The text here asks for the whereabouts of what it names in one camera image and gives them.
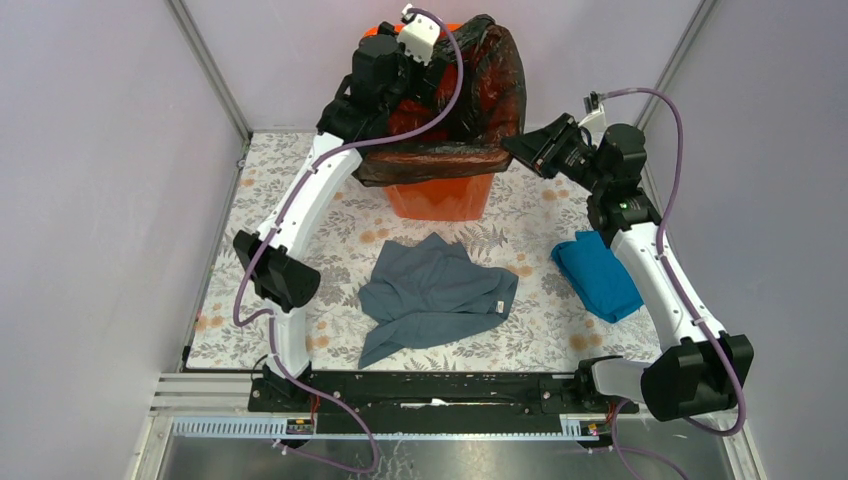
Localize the aluminium frame rails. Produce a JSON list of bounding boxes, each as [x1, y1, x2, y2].
[[166, 1, 767, 479]]

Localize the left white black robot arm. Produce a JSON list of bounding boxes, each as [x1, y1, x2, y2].
[[233, 30, 465, 411]]

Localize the orange plastic trash bin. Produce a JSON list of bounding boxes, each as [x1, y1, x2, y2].
[[379, 38, 497, 221]]

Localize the teal blue cloth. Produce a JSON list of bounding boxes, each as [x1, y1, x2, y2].
[[551, 231, 644, 324]]

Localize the black plastic trash bag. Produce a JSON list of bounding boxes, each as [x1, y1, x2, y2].
[[353, 14, 527, 187]]

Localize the floral patterned table mat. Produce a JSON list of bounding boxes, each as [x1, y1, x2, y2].
[[185, 133, 661, 372]]

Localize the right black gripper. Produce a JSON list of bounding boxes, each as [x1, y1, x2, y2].
[[499, 114, 608, 195]]

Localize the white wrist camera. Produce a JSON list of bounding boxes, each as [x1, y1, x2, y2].
[[578, 91, 607, 134], [397, 3, 441, 67]]

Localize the grey-blue cloth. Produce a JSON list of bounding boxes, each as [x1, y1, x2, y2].
[[358, 233, 519, 369]]

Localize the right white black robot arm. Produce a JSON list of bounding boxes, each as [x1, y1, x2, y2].
[[501, 114, 754, 421]]

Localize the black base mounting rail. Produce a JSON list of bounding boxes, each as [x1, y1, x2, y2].
[[248, 366, 621, 440]]

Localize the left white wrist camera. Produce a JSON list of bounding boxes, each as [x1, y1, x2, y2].
[[397, 3, 441, 67]]

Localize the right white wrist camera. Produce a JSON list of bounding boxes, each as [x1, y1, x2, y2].
[[578, 91, 607, 134]]

